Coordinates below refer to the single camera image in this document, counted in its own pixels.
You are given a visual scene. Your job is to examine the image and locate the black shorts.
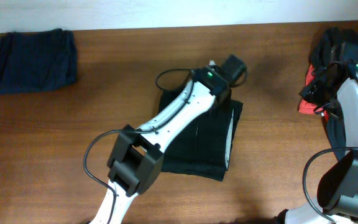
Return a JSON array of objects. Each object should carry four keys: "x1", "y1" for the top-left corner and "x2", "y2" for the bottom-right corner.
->
[{"x1": 162, "y1": 100, "x2": 243, "y2": 182}]

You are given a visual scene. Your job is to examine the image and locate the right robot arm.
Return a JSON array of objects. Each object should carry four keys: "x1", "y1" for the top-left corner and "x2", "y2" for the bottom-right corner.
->
[{"x1": 276, "y1": 42, "x2": 358, "y2": 224}]

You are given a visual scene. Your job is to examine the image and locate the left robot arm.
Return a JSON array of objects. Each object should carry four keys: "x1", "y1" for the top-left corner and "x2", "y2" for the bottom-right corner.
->
[{"x1": 85, "y1": 55, "x2": 247, "y2": 224}]

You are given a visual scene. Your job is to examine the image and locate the red garment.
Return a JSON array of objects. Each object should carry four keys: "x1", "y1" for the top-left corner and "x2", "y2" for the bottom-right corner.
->
[{"x1": 298, "y1": 64, "x2": 318, "y2": 115}]

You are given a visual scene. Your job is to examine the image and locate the black printed t-shirt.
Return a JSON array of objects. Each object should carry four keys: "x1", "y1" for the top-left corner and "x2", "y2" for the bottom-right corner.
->
[{"x1": 300, "y1": 27, "x2": 358, "y2": 160}]

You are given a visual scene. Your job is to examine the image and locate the folded navy blue garment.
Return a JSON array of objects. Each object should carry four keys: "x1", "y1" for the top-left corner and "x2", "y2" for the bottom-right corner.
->
[{"x1": 0, "y1": 29, "x2": 78, "y2": 95}]

